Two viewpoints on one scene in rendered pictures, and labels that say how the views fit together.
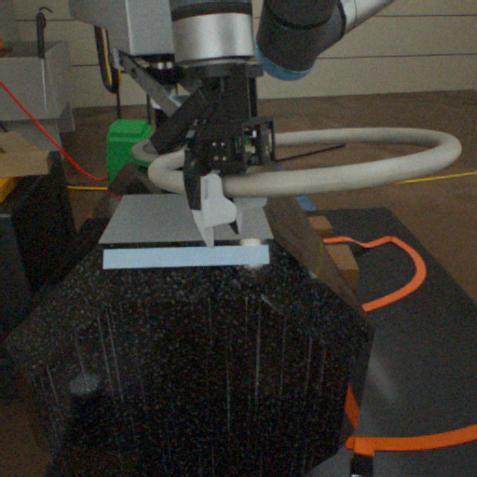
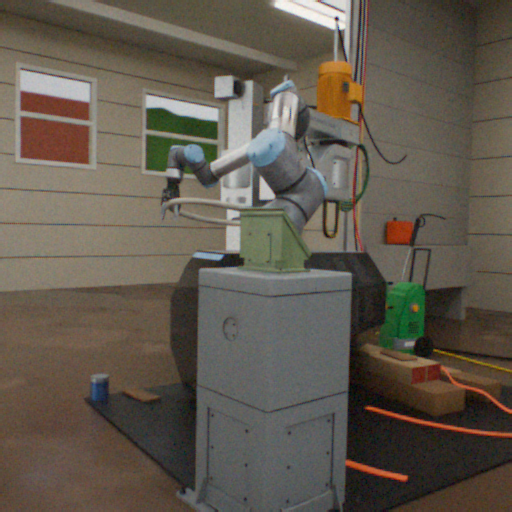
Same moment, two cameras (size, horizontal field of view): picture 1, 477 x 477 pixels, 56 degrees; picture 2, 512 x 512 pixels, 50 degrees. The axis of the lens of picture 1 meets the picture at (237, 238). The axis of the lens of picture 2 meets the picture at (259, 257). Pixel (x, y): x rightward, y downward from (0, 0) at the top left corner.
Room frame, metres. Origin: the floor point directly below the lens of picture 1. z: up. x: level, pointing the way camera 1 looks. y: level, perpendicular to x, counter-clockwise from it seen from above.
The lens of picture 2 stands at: (-0.43, -2.65, 1.00)
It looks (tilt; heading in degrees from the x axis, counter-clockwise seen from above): 3 degrees down; 61
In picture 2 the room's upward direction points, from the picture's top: 1 degrees clockwise
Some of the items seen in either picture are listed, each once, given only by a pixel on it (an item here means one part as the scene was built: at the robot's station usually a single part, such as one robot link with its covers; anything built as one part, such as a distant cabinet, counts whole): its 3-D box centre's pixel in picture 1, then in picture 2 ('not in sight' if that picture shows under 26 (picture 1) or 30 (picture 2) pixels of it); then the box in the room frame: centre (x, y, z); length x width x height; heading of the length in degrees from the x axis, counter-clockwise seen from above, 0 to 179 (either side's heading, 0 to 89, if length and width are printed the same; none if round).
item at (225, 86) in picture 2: not in sight; (228, 88); (1.29, 0.98, 2.00); 0.20 x 0.18 x 0.15; 96
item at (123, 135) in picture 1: (130, 146); (404, 301); (2.78, 0.68, 0.43); 0.35 x 0.35 x 0.87; 81
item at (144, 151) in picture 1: (168, 148); not in sight; (1.30, 0.21, 0.89); 0.21 x 0.21 x 0.01
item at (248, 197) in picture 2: not in sight; (244, 180); (1.44, 0.99, 1.36); 0.35 x 0.35 x 0.41
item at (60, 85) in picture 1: (32, 99); (422, 282); (4.18, 1.87, 0.43); 1.30 x 0.62 x 0.86; 12
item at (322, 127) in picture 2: not in sight; (312, 128); (1.61, 0.37, 1.66); 0.96 x 0.25 x 0.17; 28
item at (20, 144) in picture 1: (14, 144); not in sight; (1.63, 0.83, 0.80); 0.20 x 0.10 x 0.05; 45
